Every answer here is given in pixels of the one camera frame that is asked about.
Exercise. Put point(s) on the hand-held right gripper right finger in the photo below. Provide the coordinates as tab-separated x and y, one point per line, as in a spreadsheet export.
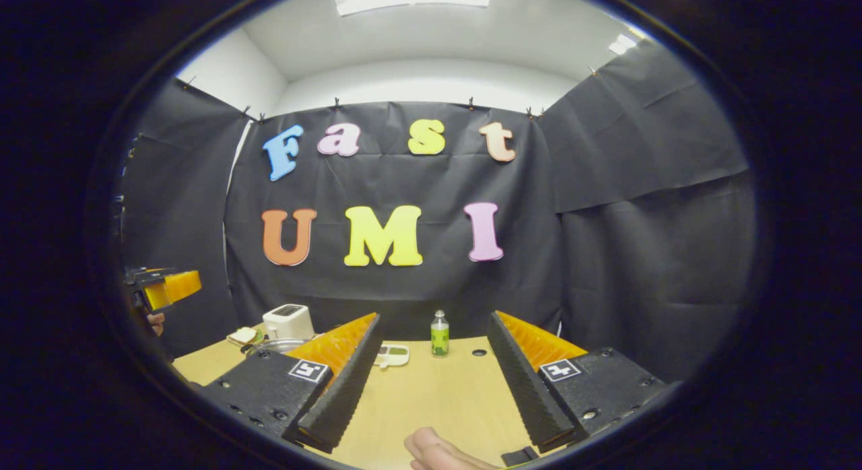
522	382

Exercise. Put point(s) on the stainless steel pot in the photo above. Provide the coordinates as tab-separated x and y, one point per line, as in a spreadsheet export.
276	345

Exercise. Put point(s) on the sandwich with lettuce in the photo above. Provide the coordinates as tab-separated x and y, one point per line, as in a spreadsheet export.
242	334

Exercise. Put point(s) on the white toaster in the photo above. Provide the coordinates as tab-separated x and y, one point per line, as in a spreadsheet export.
288	322

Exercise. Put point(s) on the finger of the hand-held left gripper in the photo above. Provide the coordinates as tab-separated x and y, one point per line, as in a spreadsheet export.
175	288

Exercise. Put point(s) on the pale green sandwich plate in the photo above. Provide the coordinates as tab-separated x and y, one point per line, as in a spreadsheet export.
232	341

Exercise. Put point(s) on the ceiling light panel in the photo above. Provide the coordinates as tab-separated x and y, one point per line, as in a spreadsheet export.
622	44

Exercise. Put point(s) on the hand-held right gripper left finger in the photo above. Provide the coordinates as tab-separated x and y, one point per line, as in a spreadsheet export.
350	382

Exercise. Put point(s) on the green drink bottle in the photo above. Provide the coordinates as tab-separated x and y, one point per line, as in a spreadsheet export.
440	339

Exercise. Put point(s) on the divided dish of beans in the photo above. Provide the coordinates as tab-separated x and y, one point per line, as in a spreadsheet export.
394	355

